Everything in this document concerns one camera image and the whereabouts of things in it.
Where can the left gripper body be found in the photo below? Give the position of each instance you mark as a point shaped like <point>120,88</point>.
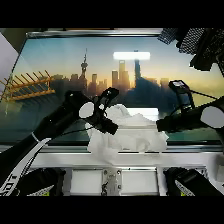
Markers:
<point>107,125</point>

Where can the white shirt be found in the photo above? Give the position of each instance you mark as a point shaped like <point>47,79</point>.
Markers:
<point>133,136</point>

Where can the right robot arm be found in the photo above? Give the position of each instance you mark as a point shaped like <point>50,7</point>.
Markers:
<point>193,120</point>

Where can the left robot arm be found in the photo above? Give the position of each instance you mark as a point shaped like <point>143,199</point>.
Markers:
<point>53,121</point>

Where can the heap of clothes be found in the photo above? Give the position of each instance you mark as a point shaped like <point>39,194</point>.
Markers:
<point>203,46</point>

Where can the yellow wooden rack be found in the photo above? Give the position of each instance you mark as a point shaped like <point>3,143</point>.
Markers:
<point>28,87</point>

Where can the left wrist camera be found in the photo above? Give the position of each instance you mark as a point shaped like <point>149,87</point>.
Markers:
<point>109,94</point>

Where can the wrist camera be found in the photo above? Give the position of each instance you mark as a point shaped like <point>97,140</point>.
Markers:
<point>181,87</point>
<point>109,94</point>

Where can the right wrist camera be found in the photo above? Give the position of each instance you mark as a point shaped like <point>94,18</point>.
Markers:
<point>181,87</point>

